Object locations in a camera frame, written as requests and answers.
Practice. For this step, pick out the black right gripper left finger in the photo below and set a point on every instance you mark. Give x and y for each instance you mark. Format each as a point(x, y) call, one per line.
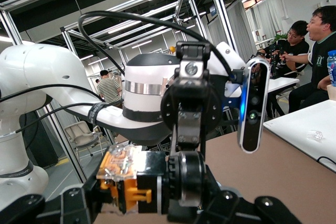
point(73, 205)

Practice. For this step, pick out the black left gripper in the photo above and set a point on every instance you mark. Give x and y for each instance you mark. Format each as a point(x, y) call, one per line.
point(169, 103)

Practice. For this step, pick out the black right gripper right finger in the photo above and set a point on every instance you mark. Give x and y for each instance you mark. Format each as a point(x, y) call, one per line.
point(236, 208)

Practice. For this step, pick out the orange push button switch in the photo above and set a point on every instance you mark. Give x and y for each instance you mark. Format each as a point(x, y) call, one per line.
point(149, 182)

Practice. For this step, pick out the tan wooden box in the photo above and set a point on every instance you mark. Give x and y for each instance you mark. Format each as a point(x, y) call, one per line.
point(332, 93)

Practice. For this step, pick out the black cabinet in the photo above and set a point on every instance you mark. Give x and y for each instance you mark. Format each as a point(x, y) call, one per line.
point(39, 142)

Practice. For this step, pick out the beige office chair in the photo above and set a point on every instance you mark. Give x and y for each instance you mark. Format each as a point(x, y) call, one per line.
point(78, 132)

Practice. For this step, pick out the white curtain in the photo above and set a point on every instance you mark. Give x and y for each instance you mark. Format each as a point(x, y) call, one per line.
point(240, 27)

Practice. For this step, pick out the person in striped shirt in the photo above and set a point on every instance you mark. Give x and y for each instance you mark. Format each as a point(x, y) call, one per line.
point(109, 90)

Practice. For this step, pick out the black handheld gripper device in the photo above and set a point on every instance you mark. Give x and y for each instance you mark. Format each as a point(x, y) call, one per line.
point(278, 58)

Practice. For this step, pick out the small white table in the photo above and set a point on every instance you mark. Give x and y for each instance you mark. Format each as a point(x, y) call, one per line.
point(283, 83)

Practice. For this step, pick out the green potted plant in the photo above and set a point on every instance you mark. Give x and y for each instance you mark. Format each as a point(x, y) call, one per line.
point(281, 36)

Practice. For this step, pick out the clear plastic piece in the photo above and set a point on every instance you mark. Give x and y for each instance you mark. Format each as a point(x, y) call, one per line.
point(315, 134)

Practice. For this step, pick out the large white table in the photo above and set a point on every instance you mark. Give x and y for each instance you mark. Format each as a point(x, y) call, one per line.
point(302, 121)

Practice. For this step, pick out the person with glasses black shirt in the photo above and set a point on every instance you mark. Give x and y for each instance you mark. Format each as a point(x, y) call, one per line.
point(296, 48)

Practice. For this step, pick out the person in black printed shirt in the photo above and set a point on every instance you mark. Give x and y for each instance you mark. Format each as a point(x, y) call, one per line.
point(321, 61)

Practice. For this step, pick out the blue drink bottle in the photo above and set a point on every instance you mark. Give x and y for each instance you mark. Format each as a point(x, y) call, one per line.
point(332, 66)

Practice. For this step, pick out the aluminium profile frame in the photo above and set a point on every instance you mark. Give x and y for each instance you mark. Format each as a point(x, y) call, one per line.
point(118, 6)
point(10, 27)
point(221, 11)

